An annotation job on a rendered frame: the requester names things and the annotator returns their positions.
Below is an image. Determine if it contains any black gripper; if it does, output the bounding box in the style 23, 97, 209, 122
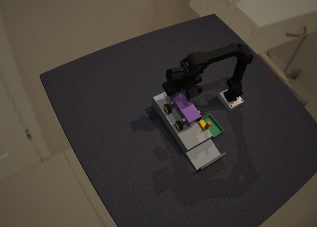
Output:
162, 74, 202, 96

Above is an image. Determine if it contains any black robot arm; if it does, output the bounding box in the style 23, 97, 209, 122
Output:
166, 43, 254, 102

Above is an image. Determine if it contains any green tray floor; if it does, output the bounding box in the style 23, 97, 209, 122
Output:
203, 116, 221, 136

